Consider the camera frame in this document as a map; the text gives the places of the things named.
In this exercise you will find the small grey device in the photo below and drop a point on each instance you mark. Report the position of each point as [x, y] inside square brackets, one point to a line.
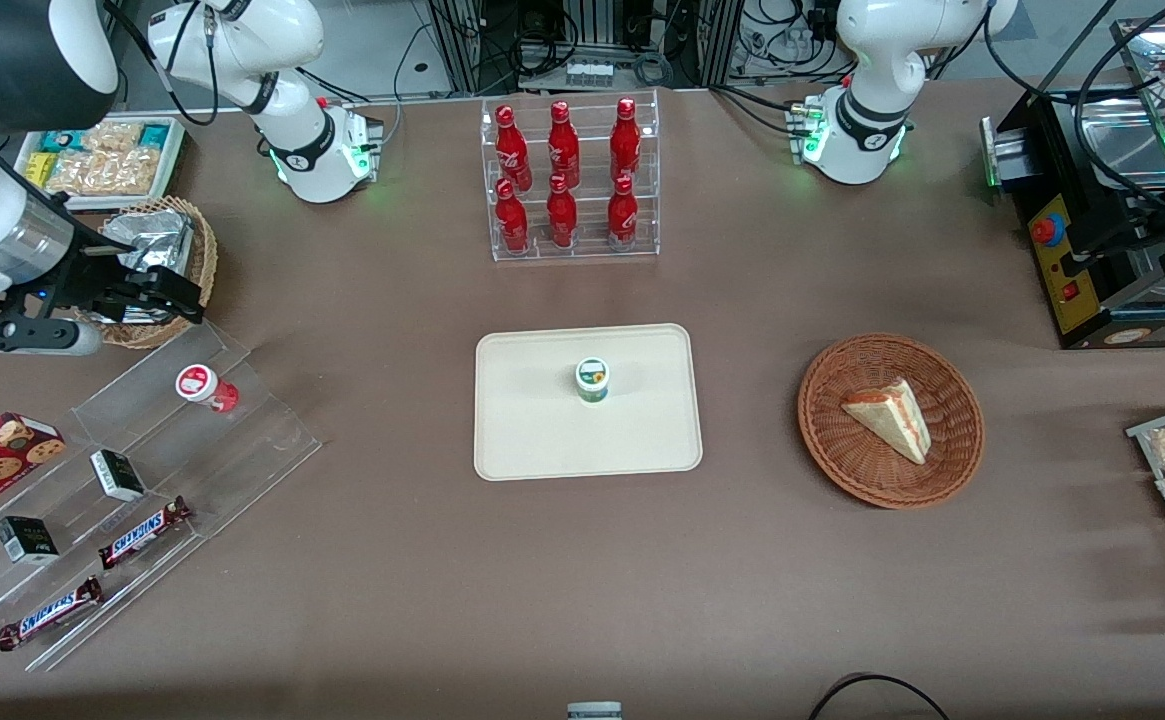
[594, 712]

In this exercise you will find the beige plastic tray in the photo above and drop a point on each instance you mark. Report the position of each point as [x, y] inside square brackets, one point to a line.
[532, 420]

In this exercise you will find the crumpled silver foil package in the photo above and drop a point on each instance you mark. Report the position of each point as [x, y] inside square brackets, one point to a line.
[152, 240]

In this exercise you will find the black machine with red button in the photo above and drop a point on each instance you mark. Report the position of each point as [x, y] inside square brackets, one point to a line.
[1092, 290]

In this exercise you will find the clear acrylic tiered stand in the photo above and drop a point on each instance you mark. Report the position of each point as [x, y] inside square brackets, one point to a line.
[262, 440]

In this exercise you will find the red cola bottle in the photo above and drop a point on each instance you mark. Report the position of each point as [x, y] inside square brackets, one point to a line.
[563, 150]
[625, 145]
[562, 218]
[513, 222]
[512, 150]
[622, 215]

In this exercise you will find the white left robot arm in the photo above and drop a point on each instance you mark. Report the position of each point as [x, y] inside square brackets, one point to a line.
[872, 100]

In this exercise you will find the white snack tray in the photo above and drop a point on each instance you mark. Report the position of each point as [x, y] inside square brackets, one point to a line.
[178, 165]

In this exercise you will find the white power strip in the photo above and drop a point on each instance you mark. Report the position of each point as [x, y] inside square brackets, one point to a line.
[590, 73]

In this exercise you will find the large clear snack bag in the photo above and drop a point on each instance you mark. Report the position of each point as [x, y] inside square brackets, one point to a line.
[107, 173]

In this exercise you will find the yellow snack packet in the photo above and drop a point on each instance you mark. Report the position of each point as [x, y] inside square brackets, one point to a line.
[35, 167]

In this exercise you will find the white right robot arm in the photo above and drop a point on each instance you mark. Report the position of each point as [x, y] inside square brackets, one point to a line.
[292, 120]

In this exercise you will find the small black box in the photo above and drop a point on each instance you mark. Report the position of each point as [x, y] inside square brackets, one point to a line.
[26, 540]
[117, 475]

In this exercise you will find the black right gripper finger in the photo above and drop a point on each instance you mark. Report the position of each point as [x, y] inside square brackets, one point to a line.
[122, 303]
[182, 298]

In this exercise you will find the Snickers chocolate bar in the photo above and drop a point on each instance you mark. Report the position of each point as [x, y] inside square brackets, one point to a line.
[145, 532]
[50, 613]

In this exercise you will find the small clear snack bag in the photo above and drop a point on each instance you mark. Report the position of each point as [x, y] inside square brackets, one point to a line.
[112, 135]

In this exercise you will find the round brown wicker basket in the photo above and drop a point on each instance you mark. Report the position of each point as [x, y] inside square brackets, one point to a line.
[842, 460]

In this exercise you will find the red gum jar white lid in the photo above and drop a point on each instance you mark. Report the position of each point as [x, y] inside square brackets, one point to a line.
[197, 383]

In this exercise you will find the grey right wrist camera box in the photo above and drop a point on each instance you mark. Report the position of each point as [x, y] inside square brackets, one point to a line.
[22, 338]

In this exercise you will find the triangular sandwich wedge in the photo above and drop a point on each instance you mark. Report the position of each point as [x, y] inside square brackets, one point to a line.
[892, 420]

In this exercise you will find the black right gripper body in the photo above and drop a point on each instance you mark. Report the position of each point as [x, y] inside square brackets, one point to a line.
[88, 283]

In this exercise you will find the clear acrylic bottle rack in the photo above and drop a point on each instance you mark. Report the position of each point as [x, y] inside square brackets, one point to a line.
[572, 250]

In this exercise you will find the wicker basket holding foil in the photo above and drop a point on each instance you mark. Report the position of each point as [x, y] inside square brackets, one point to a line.
[205, 245]

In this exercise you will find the teal snack packet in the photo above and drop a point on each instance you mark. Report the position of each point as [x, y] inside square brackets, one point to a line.
[155, 136]

